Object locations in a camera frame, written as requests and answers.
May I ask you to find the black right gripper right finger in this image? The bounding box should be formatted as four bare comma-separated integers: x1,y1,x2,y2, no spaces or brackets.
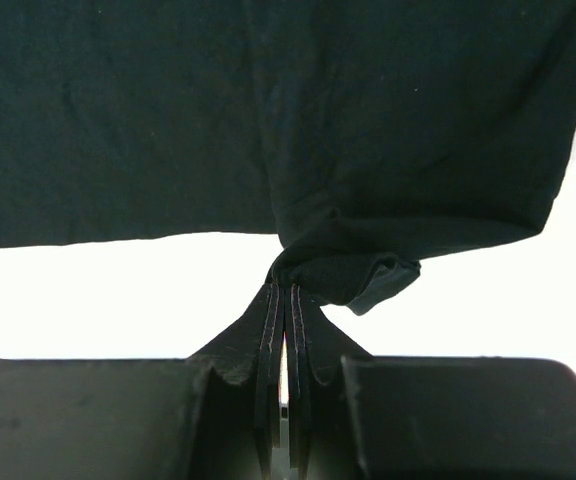
286,285,372,473

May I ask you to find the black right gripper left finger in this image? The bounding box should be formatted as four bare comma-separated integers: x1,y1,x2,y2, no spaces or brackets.
189,284,284,465

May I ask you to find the black t shirt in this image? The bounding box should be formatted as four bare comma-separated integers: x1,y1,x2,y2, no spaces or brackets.
0,1,576,315

